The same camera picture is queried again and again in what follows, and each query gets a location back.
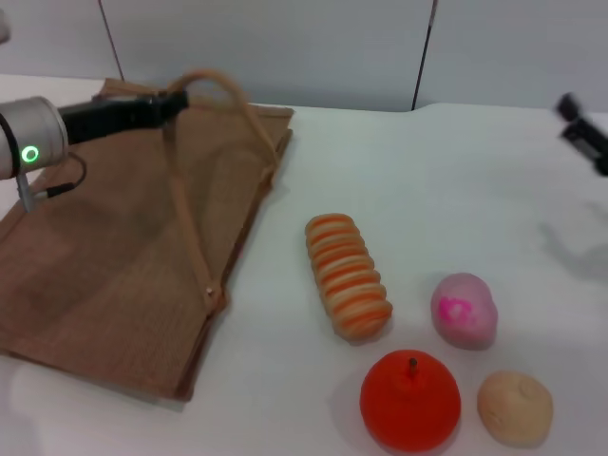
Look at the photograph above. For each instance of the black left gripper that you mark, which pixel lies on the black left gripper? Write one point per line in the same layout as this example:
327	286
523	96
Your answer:
109	119

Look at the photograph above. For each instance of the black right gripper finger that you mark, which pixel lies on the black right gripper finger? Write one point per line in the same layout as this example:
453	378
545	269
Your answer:
589	140
574	108

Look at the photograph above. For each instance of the brown burlap tote bag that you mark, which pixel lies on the brown burlap tote bag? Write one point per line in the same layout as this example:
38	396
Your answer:
119	285

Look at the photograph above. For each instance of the orange striped bread loaf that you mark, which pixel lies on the orange striped bread loaf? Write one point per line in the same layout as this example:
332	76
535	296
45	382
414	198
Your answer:
347	280

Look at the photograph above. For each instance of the tan egg yolk pastry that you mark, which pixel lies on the tan egg yolk pastry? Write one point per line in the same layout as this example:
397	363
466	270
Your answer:
515	408

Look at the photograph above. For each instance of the pink steamed bun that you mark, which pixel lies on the pink steamed bun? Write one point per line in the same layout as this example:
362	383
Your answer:
463	309

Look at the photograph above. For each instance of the red orange persimmon toy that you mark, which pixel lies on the red orange persimmon toy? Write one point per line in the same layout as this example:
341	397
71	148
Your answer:
408	408

